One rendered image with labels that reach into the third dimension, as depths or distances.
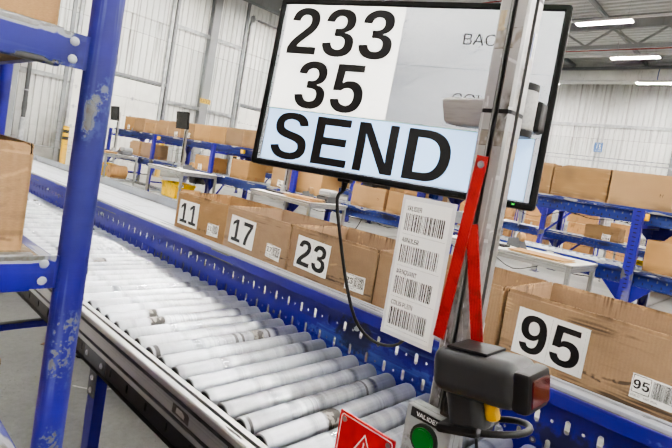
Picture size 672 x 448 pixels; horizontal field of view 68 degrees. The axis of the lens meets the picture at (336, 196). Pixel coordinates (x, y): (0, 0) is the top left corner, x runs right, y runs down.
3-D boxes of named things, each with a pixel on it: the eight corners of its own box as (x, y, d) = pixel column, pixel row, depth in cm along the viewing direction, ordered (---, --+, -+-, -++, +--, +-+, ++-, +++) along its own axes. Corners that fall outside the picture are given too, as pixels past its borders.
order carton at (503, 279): (369, 305, 149) (379, 249, 148) (424, 298, 170) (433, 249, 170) (492, 355, 122) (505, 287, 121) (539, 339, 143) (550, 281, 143)
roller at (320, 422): (242, 455, 95) (246, 430, 95) (402, 396, 133) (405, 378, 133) (259, 469, 92) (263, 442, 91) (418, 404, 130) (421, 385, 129)
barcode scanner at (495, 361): (526, 472, 50) (530, 367, 51) (425, 432, 59) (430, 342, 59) (550, 453, 55) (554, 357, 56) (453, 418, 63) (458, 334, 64)
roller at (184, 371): (169, 394, 114) (160, 381, 118) (327, 358, 152) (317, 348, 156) (175, 376, 113) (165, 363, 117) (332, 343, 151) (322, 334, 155)
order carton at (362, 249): (284, 271, 176) (292, 224, 175) (340, 269, 197) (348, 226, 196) (369, 306, 149) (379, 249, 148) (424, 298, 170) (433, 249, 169)
